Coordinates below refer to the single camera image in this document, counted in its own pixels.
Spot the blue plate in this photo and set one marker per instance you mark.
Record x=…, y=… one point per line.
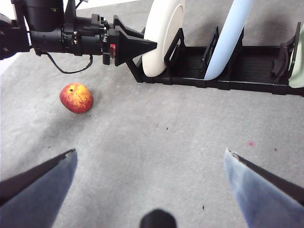
x=228, y=42

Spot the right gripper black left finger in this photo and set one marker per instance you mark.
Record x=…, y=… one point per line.
x=35, y=194

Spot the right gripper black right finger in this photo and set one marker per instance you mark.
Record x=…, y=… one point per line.
x=266, y=199

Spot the cream yellow plate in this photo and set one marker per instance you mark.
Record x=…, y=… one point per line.
x=161, y=35

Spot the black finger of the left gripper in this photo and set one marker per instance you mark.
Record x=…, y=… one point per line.
x=129, y=29
x=130, y=46

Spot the black plate rack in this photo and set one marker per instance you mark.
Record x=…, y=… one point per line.
x=251, y=69

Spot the green plate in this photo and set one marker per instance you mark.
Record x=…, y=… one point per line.
x=298, y=71

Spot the red yellow apple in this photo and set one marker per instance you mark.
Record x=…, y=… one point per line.
x=76, y=97

